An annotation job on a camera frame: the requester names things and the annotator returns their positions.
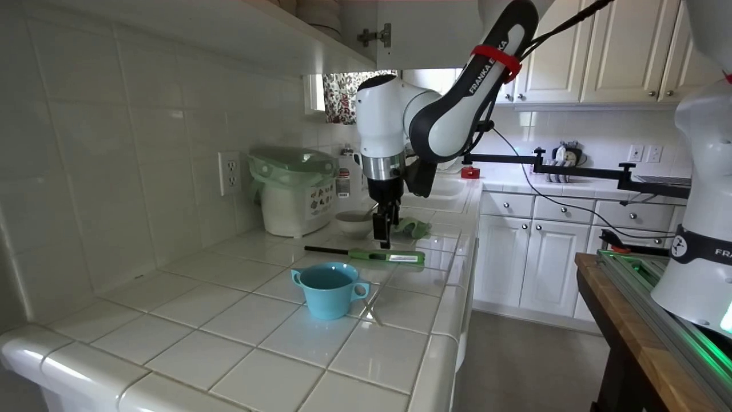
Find white lower cabinets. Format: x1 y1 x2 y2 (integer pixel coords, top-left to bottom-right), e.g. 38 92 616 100
473 192 682 322

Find wall power outlet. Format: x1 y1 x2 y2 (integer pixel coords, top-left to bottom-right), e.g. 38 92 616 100
217 151 240 196

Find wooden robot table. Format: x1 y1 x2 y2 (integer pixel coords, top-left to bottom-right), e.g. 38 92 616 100
574 250 732 412

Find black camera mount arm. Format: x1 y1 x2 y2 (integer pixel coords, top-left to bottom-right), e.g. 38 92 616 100
461 148 690 199

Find white rice cooker green lid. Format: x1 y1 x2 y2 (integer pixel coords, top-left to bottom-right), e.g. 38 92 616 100
249 146 336 239

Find green long utility lighter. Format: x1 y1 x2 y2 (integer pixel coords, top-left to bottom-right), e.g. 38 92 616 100
305 246 426 265

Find white cabinets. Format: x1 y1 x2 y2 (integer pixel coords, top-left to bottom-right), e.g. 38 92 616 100
499 0 722 105
473 192 682 322

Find white upper cabinets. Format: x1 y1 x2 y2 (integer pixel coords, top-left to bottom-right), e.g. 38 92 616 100
499 0 722 105

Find small white bowl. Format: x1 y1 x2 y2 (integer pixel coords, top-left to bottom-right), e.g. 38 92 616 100
336 211 372 234

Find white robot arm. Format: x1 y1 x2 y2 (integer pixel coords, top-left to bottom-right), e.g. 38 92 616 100
355 0 551 248

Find red small object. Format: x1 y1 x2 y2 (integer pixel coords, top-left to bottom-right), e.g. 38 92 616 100
460 168 480 179

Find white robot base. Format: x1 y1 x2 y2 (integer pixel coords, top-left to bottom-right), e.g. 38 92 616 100
652 0 732 337

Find blue two-handled cup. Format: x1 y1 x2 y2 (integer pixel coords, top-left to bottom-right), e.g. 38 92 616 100
290 261 371 320

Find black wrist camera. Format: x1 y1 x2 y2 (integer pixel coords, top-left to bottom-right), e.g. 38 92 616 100
404 159 437 196

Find floral curtain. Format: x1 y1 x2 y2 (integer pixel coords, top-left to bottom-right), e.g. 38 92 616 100
322 71 375 124

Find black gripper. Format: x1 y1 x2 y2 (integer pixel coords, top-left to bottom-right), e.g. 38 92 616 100
368 179 402 243

